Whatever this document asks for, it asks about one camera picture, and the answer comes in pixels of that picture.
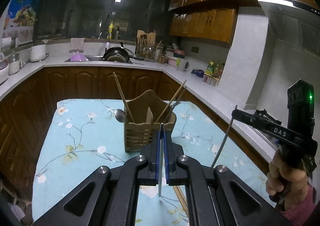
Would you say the dark kitchen window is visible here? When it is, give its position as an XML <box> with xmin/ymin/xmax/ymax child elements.
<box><xmin>34</xmin><ymin>0</ymin><xmax>170</xmax><ymax>41</ymax></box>

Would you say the person's right hand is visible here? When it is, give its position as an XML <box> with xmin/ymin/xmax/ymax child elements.
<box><xmin>266</xmin><ymin>150</ymin><xmax>309</xmax><ymax>211</ymax></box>

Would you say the wooden chopstick on table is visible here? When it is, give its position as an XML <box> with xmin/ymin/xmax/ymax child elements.
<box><xmin>173</xmin><ymin>186</ymin><xmax>189</xmax><ymax>217</ymax></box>

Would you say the floral light blue tablecloth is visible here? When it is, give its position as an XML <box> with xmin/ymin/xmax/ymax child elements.
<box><xmin>32</xmin><ymin>99</ymin><xmax>268</xmax><ymax>219</ymax></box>

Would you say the stainless steel spoon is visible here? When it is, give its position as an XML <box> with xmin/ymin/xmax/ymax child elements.
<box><xmin>114</xmin><ymin>109</ymin><xmax>127</xmax><ymax>123</ymax></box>

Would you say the wooden slatted utensil holder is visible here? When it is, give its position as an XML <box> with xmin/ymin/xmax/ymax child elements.
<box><xmin>124</xmin><ymin>89</ymin><xmax>177</xmax><ymax>152</ymax></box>

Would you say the dark metal chopstick in holder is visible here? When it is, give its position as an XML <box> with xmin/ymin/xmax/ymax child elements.
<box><xmin>164</xmin><ymin>88</ymin><xmax>186</xmax><ymax>123</ymax></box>

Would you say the green yellow drink bottle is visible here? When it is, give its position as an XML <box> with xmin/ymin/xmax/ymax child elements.
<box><xmin>204</xmin><ymin>61</ymin><xmax>215</xmax><ymax>78</ymax></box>

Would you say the range hood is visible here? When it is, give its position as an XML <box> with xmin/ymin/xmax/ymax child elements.
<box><xmin>258</xmin><ymin>0</ymin><xmax>319</xmax><ymax>56</ymax></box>

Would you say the dark blue small container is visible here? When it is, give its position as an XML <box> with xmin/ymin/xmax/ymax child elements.
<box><xmin>191</xmin><ymin>69</ymin><xmax>204</xmax><ymax>78</ymax></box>

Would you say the pink lidded bowl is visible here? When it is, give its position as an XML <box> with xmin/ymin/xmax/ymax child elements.
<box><xmin>167</xmin><ymin>49</ymin><xmax>185</xmax><ymax>66</ymax></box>

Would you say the black wok pan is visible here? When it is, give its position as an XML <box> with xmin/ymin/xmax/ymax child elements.
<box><xmin>103</xmin><ymin>42</ymin><xmax>144</xmax><ymax>63</ymax></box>

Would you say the purple plastic basin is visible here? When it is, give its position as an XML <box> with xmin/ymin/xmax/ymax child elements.
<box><xmin>70</xmin><ymin>53</ymin><xmax>89</xmax><ymax>62</ymax></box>

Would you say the pink hanging dish cloth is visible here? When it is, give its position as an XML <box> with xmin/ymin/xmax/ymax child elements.
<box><xmin>69</xmin><ymin>37</ymin><xmax>85</xmax><ymax>53</ymax></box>

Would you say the wooden knife block rack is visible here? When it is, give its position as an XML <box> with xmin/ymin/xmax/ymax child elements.
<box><xmin>135</xmin><ymin>30</ymin><xmax>159</xmax><ymax>62</ymax></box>

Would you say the white round pot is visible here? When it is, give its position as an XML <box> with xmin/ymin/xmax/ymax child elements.
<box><xmin>30</xmin><ymin>44</ymin><xmax>47</xmax><ymax>62</ymax></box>

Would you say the glass jar with metal lid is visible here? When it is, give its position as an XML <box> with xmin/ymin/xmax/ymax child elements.
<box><xmin>8</xmin><ymin>53</ymin><xmax>22</xmax><ymax>75</ymax></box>

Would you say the white rice cooker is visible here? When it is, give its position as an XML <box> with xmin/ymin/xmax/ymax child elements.
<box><xmin>0</xmin><ymin>52</ymin><xmax>9</xmax><ymax>84</ymax></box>

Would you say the yellow dish soap bottle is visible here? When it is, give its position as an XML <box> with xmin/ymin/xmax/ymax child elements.
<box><xmin>107</xmin><ymin>21</ymin><xmax>114</xmax><ymax>40</ymax></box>

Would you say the paper towel roll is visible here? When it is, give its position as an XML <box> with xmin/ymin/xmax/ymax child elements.
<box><xmin>1</xmin><ymin>37</ymin><xmax>15</xmax><ymax>47</ymax></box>

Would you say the tropical fruit wall poster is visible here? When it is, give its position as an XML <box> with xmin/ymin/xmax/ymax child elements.
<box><xmin>1</xmin><ymin>0</ymin><xmax>40</xmax><ymax>45</ymax></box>

